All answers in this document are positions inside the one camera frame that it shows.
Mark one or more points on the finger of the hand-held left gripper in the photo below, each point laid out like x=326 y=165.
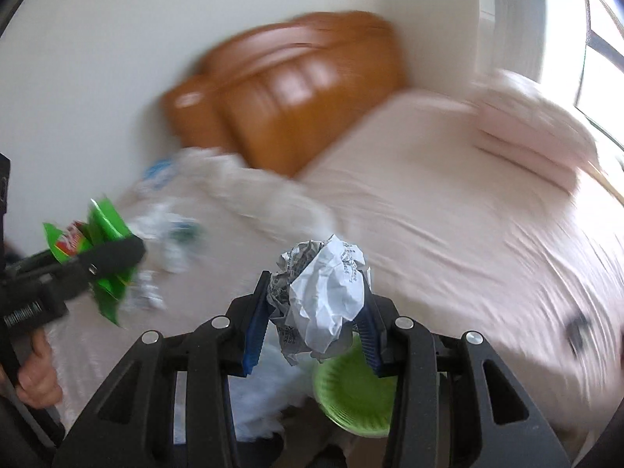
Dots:
x=107 y=261

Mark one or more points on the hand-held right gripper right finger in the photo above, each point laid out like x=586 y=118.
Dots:
x=368 y=336

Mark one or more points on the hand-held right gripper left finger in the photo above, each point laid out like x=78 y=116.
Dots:
x=256 y=331

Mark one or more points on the green snack wrapper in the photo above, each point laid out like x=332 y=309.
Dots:
x=107 y=219

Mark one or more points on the printed paper ball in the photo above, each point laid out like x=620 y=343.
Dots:
x=321 y=292

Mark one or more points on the green plastic basket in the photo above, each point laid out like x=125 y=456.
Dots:
x=351 y=399

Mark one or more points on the person's left hand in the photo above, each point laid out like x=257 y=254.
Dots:
x=41 y=380

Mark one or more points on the white plastic bag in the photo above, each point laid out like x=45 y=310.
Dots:
x=263 y=399

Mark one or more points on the green white wrapper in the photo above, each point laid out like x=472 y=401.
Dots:
x=180 y=234

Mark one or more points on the bed with pink sheet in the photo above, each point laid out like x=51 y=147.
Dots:
x=438 y=204

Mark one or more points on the plastic bag with blue label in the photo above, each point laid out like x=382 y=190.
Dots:
x=234 y=180

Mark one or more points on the grey object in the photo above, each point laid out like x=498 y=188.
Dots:
x=580 y=326

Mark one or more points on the folded pink quilt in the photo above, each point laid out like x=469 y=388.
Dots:
x=521 y=156

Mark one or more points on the wooden headboard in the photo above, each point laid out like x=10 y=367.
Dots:
x=292 y=92

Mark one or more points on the wooden strip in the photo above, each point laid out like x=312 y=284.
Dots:
x=607 y=183

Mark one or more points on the white frilled pillow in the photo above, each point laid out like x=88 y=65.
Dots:
x=536 y=107

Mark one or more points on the window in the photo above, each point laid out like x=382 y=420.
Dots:
x=604 y=83

